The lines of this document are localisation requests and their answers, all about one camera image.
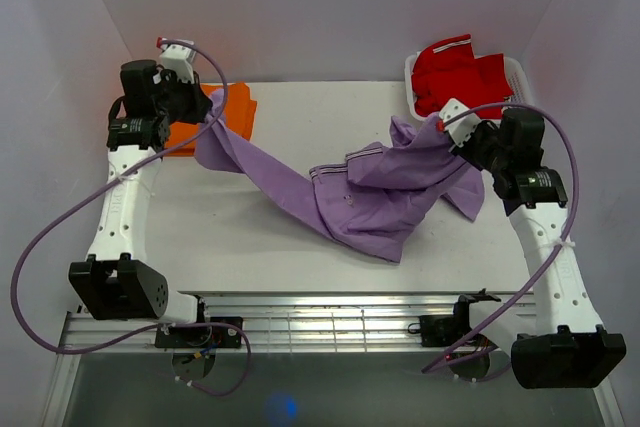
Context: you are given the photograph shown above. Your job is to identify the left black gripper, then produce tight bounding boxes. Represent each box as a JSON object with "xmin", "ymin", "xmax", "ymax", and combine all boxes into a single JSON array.
[{"xmin": 154, "ymin": 69, "xmax": 211, "ymax": 125}]

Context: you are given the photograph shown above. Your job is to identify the purple trousers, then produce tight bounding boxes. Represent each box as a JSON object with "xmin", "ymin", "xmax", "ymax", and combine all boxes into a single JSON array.
[{"xmin": 195, "ymin": 114, "xmax": 485, "ymax": 263}]

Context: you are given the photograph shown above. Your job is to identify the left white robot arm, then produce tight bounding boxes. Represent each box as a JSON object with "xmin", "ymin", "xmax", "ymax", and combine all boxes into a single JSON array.
[{"xmin": 69, "ymin": 57, "xmax": 212, "ymax": 347}]

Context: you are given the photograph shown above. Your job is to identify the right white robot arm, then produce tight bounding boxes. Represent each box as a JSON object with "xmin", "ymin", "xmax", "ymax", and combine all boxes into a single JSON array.
[{"xmin": 440, "ymin": 105, "xmax": 626, "ymax": 389}]

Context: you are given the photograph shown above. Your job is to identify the folded orange trousers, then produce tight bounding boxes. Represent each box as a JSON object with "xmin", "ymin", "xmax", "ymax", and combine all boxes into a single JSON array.
[{"xmin": 165, "ymin": 82, "xmax": 257, "ymax": 157}]

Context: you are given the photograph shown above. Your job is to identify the red trousers in basket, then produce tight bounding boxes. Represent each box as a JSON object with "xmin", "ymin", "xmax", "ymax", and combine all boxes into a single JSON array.
[{"xmin": 411, "ymin": 34, "xmax": 513, "ymax": 117}]

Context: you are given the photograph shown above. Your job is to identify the white plastic basket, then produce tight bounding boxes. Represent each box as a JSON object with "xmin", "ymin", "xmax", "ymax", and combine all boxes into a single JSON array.
[{"xmin": 404, "ymin": 52, "xmax": 534, "ymax": 122}]

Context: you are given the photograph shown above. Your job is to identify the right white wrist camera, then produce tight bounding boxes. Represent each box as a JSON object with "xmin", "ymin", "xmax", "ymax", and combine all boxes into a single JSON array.
[{"xmin": 438, "ymin": 98, "xmax": 481, "ymax": 147}]

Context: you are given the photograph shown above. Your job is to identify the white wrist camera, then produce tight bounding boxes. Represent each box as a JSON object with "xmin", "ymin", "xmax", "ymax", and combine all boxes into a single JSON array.
[
  {"xmin": 438, "ymin": 98, "xmax": 481, "ymax": 147},
  {"xmin": 156, "ymin": 37, "xmax": 196, "ymax": 83}
]

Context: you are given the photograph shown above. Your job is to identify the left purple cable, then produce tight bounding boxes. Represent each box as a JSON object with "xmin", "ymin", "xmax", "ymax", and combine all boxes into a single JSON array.
[{"xmin": 10, "ymin": 36, "xmax": 254, "ymax": 397}]

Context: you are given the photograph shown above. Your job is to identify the purple cable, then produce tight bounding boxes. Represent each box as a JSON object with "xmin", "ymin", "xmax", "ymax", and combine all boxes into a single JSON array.
[
  {"xmin": 10, "ymin": 36, "xmax": 254, "ymax": 397},
  {"xmin": 421, "ymin": 102, "xmax": 579, "ymax": 383}
]

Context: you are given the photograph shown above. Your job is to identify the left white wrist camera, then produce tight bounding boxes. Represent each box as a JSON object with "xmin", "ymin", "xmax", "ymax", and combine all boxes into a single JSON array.
[{"xmin": 156, "ymin": 37, "xmax": 196, "ymax": 83}]

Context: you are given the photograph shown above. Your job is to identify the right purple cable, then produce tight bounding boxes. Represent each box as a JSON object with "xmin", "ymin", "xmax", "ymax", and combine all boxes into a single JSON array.
[{"xmin": 421, "ymin": 102, "xmax": 579, "ymax": 383}]

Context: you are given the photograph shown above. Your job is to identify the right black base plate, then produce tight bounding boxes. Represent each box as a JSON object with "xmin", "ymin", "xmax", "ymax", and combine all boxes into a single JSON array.
[{"xmin": 418, "ymin": 313, "xmax": 514, "ymax": 348}]

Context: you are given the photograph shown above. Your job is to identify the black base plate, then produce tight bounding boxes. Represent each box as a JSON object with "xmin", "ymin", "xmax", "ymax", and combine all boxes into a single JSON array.
[
  {"xmin": 154, "ymin": 316, "xmax": 244, "ymax": 350},
  {"xmin": 418, "ymin": 313, "xmax": 514, "ymax": 348}
]

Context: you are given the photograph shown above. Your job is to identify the aluminium rail frame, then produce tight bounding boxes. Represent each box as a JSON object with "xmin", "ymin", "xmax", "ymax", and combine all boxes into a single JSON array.
[{"xmin": 57, "ymin": 216, "xmax": 601, "ymax": 356}]

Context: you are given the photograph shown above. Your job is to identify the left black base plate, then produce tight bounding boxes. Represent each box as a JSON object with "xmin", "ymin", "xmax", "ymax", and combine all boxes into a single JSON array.
[{"xmin": 154, "ymin": 316, "xmax": 244, "ymax": 350}]

